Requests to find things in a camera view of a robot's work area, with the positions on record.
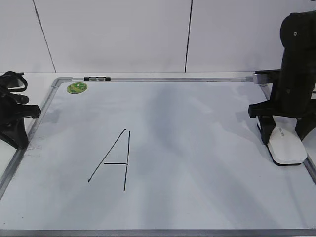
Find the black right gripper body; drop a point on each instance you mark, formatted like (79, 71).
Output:
(287, 106)

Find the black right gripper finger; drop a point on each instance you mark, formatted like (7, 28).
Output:
(305, 125)
(266, 125)

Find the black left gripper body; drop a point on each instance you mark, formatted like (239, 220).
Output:
(14, 106)

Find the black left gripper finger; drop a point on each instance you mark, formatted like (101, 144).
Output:
(14, 134)

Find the white whiteboard eraser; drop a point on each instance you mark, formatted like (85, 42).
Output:
(284, 146)

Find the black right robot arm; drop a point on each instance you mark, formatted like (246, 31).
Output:
(293, 84)

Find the green round magnet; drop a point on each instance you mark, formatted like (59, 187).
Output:
(77, 88)

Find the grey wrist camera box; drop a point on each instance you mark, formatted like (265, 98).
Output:
(266, 76)

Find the black clip on frame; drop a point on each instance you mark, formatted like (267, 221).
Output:
(97, 79)

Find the whiteboard with grey frame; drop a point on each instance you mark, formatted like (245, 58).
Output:
(140, 157)

